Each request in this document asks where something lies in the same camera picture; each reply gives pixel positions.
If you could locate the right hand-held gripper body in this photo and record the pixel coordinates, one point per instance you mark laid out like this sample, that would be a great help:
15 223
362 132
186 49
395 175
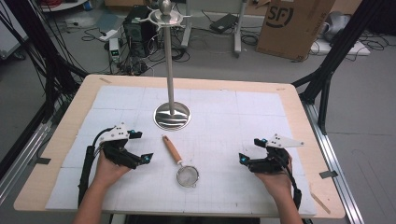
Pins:
274 161

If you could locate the aluminium rail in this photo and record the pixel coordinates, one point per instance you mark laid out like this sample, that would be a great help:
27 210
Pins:
21 158
333 161

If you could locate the white flat board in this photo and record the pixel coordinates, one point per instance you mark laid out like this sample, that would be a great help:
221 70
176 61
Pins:
323 48

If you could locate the small white device green display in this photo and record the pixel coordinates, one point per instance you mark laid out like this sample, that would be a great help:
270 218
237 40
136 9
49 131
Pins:
114 49

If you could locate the flat black device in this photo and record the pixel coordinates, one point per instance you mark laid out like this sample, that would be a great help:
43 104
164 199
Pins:
223 23

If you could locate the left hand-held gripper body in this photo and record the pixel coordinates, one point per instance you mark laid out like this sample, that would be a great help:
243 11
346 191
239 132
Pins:
115 149

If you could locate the grey bag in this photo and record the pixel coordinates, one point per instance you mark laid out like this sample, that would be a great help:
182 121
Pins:
337 23

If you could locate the brown cardboard box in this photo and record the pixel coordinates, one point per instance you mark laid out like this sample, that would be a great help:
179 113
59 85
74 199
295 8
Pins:
289 28

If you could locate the thin wooden stick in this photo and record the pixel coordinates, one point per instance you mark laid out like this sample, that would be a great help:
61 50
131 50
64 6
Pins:
320 202

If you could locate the white power strip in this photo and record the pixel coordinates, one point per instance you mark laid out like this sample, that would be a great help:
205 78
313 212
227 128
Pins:
109 34

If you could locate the black metal frame post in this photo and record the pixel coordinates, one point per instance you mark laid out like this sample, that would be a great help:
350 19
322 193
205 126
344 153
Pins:
49 62
336 53

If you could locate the black computer tower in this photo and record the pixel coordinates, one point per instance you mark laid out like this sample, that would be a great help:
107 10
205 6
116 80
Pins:
138 31

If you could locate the black tape piece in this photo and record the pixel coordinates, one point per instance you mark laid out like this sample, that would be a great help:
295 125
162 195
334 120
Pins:
43 160

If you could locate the grey tape piece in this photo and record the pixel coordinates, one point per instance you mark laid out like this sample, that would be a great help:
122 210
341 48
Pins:
328 174

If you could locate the tall silver metal stand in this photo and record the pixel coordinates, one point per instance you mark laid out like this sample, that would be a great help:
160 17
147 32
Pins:
170 77

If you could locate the grey metal floor stand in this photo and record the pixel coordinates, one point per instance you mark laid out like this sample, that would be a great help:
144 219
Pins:
238 31

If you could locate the person's left hand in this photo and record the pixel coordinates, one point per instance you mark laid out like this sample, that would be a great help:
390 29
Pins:
107 172

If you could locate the white gridded mat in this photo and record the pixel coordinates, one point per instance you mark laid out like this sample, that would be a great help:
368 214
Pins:
218 130

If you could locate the person's right hand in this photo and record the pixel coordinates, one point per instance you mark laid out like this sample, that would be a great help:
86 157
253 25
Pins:
278 183

